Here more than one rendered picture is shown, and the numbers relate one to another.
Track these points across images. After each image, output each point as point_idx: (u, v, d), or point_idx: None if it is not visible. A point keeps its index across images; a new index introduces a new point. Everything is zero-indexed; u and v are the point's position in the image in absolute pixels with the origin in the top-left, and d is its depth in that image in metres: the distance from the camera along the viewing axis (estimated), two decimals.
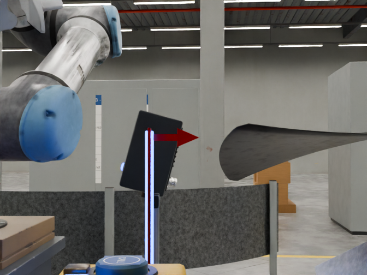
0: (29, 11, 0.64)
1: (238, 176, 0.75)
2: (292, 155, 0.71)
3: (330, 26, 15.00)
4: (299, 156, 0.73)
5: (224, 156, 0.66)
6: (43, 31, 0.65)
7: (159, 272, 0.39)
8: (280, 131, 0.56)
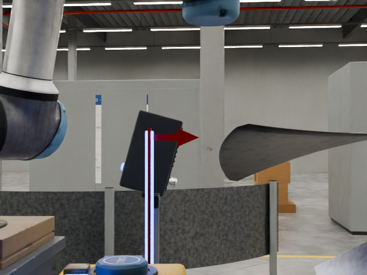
0: None
1: (238, 176, 0.75)
2: (292, 155, 0.71)
3: (330, 26, 15.00)
4: (299, 156, 0.73)
5: (224, 156, 0.66)
6: None
7: (159, 272, 0.39)
8: (280, 131, 0.56)
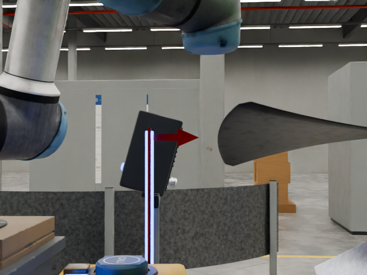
0: None
1: (234, 161, 0.75)
2: (290, 145, 0.71)
3: (330, 26, 15.00)
4: (297, 148, 0.73)
5: (223, 136, 0.66)
6: None
7: (159, 272, 0.39)
8: (282, 113, 0.56)
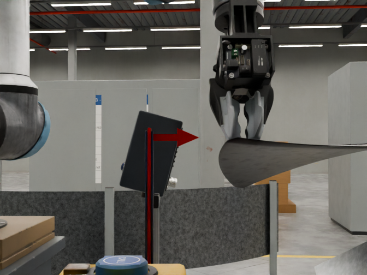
0: None
1: (243, 184, 0.78)
2: (294, 165, 0.73)
3: (330, 26, 15.00)
4: (302, 165, 0.75)
5: (224, 166, 0.69)
6: None
7: (159, 272, 0.39)
8: (270, 144, 0.59)
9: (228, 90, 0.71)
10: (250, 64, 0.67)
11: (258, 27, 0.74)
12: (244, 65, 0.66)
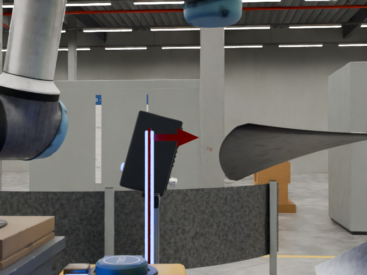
0: None
1: None
2: None
3: (330, 26, 15.00)
4: None
5: None
6: None
7: (159, 272, 0.39)
8: None
9: None
10: None
11: None
12: None
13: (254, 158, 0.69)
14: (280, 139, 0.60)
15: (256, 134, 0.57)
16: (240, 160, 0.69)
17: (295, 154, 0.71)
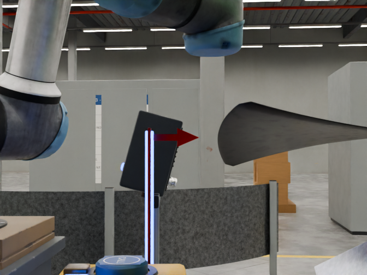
0: None
1: None
2: None
3: (330, 26, 15.00)
4: None
5: None
6: None
7: (159, 272, 0.39)
8: None
9: None
10: None
11: None
12: None
13: (253, 143, 0.69)
14: (280, 124, 0.60)
15: (257, 115, 0.57)
16: (238, 144, 0.69)
17: (294, 145, 0.71)
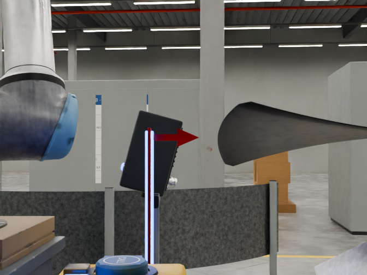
0: None
1: None
2: None
3: (330, 26, 15.00)
4: None
5: None
6: None
7: (159, 272, 0.39)
8: None
9: None
10: None
11: None
12: None
13: (253, 143, 0.69)
14: (280, 124, 0.60)
15: (257, 115, 0.57)
16: (238, 144, 0.69)
17: (294, 145, 0.71)
